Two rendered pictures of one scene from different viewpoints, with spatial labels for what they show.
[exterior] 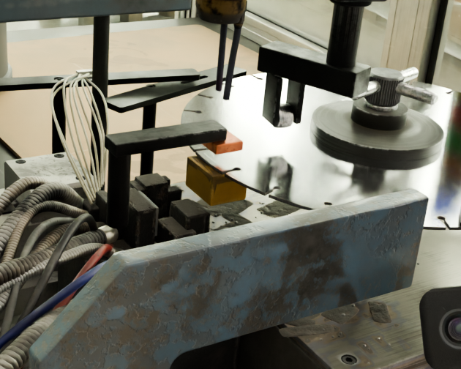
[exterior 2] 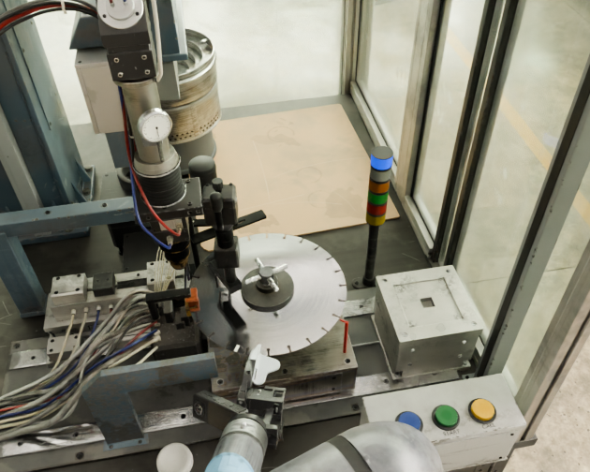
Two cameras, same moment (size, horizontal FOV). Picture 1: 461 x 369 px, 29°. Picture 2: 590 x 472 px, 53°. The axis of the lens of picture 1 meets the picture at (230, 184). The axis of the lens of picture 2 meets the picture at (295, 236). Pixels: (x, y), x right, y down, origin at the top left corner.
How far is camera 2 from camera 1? 86 cm
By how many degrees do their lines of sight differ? 28
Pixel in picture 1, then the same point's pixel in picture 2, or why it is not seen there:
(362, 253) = (190, 371)
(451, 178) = (272, 324)
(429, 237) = not seen: hidden behind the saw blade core
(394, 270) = (207, 374)
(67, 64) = (249, 140)
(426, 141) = (275, 302)
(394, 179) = (249, 321)
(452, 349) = (196, 413)
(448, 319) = (196, 405)
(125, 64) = (278, 142)
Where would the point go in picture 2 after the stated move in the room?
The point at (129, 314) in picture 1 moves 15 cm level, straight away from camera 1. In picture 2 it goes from (106, 385) to (144, 320)
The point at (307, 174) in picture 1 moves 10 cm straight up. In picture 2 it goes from (218, 314) to (213, 281)
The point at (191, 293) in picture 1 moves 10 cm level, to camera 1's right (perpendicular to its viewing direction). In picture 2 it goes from (125, 380) to (173, 400)
